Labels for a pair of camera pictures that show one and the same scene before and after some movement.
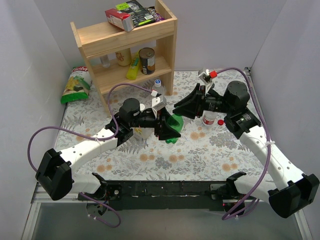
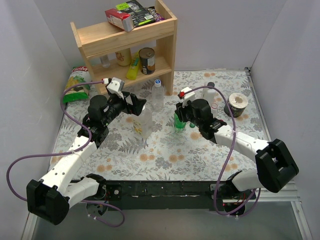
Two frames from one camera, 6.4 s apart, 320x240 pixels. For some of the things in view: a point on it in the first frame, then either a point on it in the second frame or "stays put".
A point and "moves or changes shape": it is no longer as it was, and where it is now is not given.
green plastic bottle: (176, 121) moves or changes shape
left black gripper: (159, 125) → (129, 103)
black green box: (139, 14) stays put
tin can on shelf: (147, 56) stays put
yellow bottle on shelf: (132, 71) stays put
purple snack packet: (157, 16) stays put
